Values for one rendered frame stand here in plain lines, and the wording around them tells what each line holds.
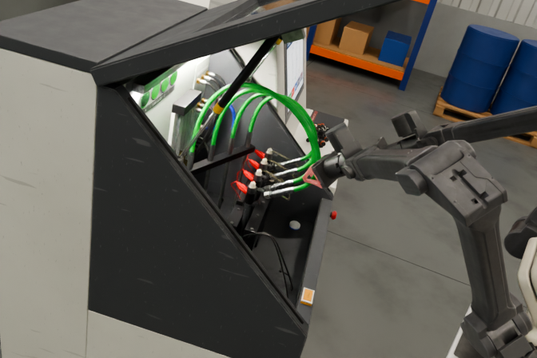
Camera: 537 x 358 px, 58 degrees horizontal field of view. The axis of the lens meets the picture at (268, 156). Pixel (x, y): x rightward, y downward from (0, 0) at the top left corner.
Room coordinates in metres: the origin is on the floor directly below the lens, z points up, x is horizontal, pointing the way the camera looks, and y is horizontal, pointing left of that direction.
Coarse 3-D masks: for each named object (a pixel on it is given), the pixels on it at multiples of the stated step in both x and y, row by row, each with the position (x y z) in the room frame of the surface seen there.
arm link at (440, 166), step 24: (456, 144) 0.70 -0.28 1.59; (432, 168) 0.67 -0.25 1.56; (456, 168) 0.67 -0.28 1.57; (480, 168) 0.66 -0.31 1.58; (432, 192) 0.66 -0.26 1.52; (456, 192) 0.63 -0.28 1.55; (480, 192) 0.63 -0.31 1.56; (504, 192) 0.63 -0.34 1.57; (456, 216) 0.62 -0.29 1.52; (480, 216) 0.61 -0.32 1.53; (480, 240) 0.63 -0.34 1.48; (480, 264) 0.64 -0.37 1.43; (504, 264) 0.66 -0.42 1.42; (480, 288) 0.67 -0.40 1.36; (504, 288) 0.67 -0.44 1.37; (480, 312) 0.69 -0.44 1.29; (504, 312) 0.68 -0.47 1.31; (480, 336) 0.67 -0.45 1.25
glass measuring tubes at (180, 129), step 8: (184, 96) 1.34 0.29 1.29; (192, 96) 1.35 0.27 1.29; (200, 96) 1.39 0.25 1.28; (176, 104) 1.27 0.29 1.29; (184, 104) 1.28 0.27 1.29; (192, 104) 1.32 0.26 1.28; (176, 112) 1.27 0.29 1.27; (184, 112) 1.27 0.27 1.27; (192, 112) 1.38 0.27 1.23; (176, 120) 1.28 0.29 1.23; (184, 120) 1.31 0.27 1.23; (192, 120) 1.38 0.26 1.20; (176, 128) 1.28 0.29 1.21; (184, 128) 1.31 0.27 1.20; (192, 128) 1.39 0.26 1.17; (176, 136) 1.28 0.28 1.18; (184, 136) 1.32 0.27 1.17; (176, 144) 1.28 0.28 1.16; (184, 144) 1.35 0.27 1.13; (176, 152) 1.28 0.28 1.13; (184, 160) 1.35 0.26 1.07
